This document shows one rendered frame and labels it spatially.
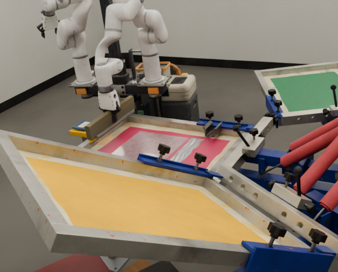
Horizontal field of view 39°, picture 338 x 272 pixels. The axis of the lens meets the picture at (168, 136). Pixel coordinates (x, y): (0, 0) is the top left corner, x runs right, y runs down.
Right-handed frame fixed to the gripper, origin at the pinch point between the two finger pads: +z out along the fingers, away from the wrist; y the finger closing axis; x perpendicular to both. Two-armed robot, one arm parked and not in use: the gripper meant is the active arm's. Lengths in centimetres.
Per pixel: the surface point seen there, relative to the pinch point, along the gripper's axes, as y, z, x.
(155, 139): -17.8, 14.7, -10.0
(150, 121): -5.4, 13.0, -25.0
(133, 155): -16.4, 14.5, 8.6
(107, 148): 1.2, 14.6, 6.4
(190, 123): -30.6, 11.3, -25.5
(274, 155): -86, 6, 2
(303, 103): -77, 15, -73
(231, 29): 103, 62, -379
